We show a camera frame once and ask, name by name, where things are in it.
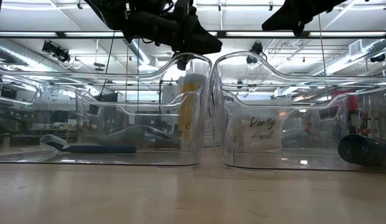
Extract dark blue squeeze tube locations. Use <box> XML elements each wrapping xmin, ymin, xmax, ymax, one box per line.
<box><xmin>337</xmin><ymin>133</ymin><xmax>386</xmax><ymax>167</ymax></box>

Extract blue disposable razor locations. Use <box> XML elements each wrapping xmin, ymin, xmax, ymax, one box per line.
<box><xmin>39</xmin><ymin>134</ymin><xmax>138</xmax><ymax>156</ymax></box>

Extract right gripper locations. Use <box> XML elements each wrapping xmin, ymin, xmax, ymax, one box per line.
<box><xmin>261</xmin><ymin>0</ymin><xmax>349</xmax><ymax>37</ymax></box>

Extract grey travel bottle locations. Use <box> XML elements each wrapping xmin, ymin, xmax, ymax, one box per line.
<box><xmin>139</xmin><ymin>126</ymin><xmax>182</xmax><ymax>150</ymax></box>

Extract clear bin Vanity Pack label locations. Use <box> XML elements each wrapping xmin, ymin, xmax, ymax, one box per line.
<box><xmin>223</xmin><ymin>90</ymin><xmax>351</xmax><ymax>154</ymax></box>

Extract clear plastic bin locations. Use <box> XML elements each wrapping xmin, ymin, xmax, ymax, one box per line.
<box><xmin>211</xmin><ymin>50</ymin><xmax>386</xmax><ymax>172</ymax></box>
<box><xmin>75</xmin><ymin>90</ymin><xmax>196</xmax><ymax>150</ymax></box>
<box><xmin>0</xmin><ymin>52</ymin><xmax>213</xmax><ymax>166</ymax></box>

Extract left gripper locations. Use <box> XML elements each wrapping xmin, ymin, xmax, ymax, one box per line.
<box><xmin>122</xmin><ymin>0</ymin><xmax>223</xmax><ymax>54</ymax></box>

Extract white wipes canister yellow label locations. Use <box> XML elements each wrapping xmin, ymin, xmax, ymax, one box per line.
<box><xmin>177</xmin><ymin>73</ymin><xmax>206</xmax><ymax>142</ymax></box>

